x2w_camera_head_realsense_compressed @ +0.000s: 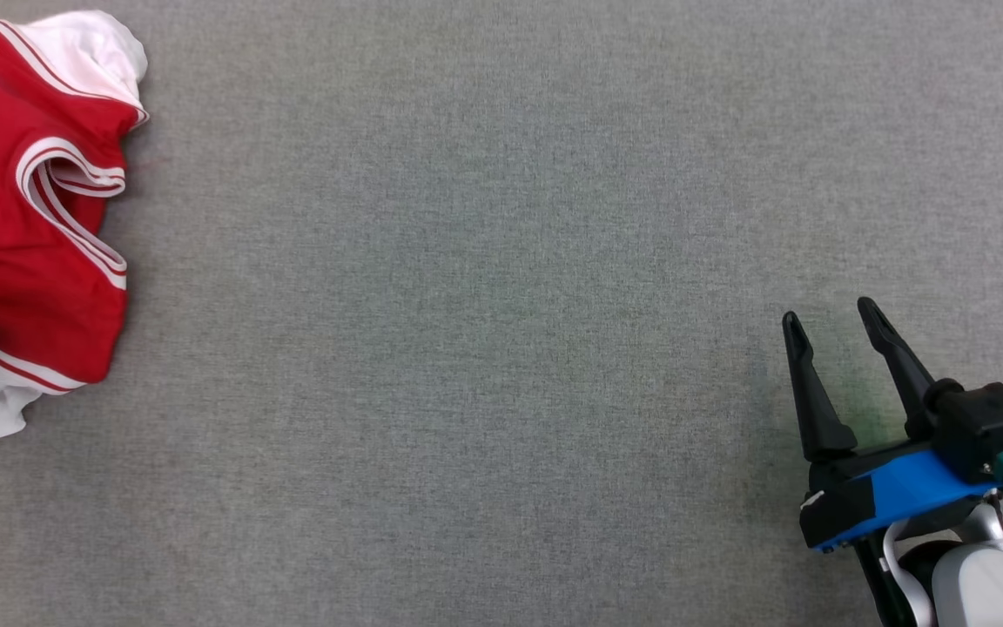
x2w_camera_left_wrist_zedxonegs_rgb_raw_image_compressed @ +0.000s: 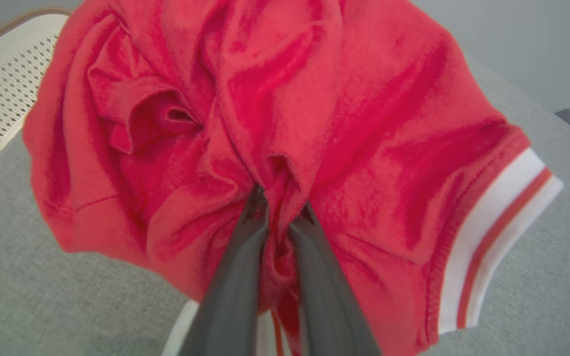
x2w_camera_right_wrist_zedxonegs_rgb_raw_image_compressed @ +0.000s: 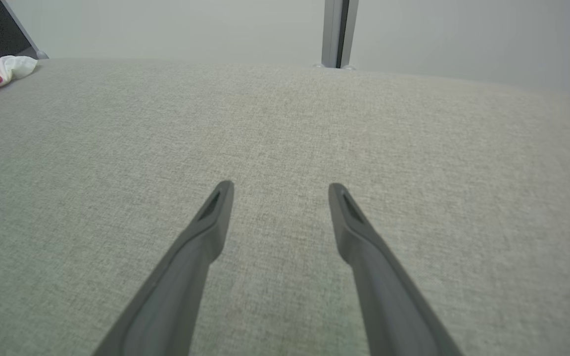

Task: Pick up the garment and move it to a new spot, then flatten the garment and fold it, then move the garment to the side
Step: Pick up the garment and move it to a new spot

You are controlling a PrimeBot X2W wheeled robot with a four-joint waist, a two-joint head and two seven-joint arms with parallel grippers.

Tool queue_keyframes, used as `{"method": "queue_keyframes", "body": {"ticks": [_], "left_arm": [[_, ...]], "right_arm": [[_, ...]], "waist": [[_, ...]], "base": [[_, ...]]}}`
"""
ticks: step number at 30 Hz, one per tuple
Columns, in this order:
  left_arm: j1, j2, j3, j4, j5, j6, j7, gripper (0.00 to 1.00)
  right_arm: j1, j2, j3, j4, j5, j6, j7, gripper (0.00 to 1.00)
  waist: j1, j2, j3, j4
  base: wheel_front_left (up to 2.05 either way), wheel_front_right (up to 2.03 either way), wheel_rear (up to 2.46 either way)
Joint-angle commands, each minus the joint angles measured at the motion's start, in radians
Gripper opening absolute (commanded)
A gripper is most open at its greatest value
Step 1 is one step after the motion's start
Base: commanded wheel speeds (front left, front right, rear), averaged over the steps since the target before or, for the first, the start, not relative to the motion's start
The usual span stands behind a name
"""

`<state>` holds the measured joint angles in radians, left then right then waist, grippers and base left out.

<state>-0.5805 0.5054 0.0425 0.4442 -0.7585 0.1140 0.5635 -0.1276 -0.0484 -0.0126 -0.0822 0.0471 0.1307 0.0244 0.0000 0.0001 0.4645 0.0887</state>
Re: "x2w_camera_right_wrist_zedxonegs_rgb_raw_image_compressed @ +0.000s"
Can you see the grey metal frame post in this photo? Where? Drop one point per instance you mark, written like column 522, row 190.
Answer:
column 23, row 35
column 332, row 29

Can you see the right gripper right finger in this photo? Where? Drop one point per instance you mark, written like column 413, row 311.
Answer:
column 389, row 301

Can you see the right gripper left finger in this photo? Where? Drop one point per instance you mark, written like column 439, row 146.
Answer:
column 176, row 296

